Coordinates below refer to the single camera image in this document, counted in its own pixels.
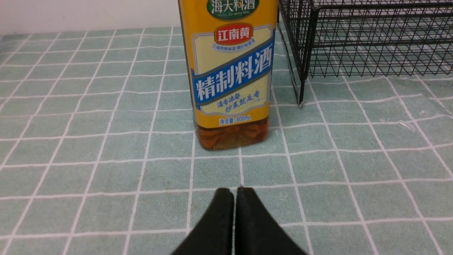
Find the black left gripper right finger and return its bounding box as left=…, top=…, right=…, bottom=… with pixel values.
left=235, top=187, right=306, bottom=255

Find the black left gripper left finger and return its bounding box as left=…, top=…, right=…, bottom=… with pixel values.
left=172, top=188, right=234, bottom=255

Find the yellow-label cooking wine bottle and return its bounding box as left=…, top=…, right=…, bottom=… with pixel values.
left=178, top=0, right=278, bottom=151

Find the green checkered tablecloth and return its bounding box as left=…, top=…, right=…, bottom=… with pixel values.
left=0, top=27, right=453, bottom=255

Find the black wire mesh shelf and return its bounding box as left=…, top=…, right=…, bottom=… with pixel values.
left=278, top=0, right=453, bottom=107

